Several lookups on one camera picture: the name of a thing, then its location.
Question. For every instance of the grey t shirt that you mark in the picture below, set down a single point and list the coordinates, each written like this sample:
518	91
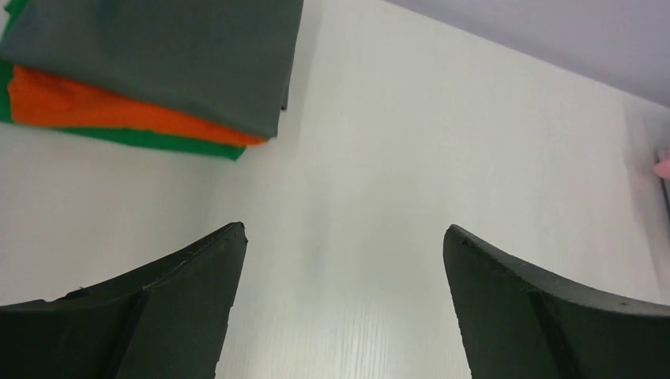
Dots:
228	62

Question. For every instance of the orange folded t shirt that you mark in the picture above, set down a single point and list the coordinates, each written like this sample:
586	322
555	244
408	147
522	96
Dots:
41	99

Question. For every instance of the green folded t shirt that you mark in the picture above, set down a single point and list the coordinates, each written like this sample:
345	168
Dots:
129	137

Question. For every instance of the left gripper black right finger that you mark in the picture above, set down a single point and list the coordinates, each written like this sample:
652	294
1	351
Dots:
518	320

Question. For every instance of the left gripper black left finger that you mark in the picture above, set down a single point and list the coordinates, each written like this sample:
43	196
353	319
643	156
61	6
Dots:
165	319

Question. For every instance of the pink t shirt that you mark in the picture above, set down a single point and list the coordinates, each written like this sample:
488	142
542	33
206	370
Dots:
661	167

